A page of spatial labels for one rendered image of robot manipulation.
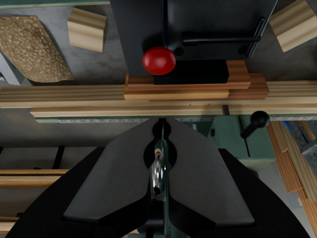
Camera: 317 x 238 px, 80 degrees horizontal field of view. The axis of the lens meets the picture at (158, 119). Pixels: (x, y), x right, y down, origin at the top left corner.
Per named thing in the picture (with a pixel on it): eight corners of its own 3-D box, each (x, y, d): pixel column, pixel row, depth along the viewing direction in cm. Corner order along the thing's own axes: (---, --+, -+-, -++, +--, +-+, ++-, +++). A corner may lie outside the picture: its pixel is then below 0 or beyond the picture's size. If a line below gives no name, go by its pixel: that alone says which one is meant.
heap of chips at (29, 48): (36, 15, 26) (29, 28, 25) (74, 79, 37) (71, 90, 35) (-23, 18, 26) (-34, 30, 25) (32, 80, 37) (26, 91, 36)
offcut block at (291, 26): (274, 34, 28) (283, 53, 26) (266, 18, 26) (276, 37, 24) (307, 15, 26) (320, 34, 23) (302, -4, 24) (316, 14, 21)
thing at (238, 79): (244, 59, 32) (251, 81, 29) (241, 67, 33) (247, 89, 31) (129, 62, 33) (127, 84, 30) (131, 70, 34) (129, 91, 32)
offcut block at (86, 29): (107, 16, 26) (103, 30, 24) (105, 38, 29) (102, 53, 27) (73, 6, 25) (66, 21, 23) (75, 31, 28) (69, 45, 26)
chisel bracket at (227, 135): (260, 105, 29) (278, 159, 24) (233, 144, 41) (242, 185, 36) (210, 106, 29) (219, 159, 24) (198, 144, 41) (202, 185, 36)
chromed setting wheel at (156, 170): (165, 128, 41) (165, 189, 34) (165, 150, 51) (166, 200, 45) (151, 128, 41) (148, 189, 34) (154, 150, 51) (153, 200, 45)
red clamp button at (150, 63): (176, 43, 16) (176, 51, 16) (175, 69, 19) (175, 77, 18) (140, 44, 16) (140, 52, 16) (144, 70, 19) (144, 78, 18)
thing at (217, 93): (223, 67, 34) (229, 92, 31) (221, 73, 35) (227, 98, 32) (126, 70, 34) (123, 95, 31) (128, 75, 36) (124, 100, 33)
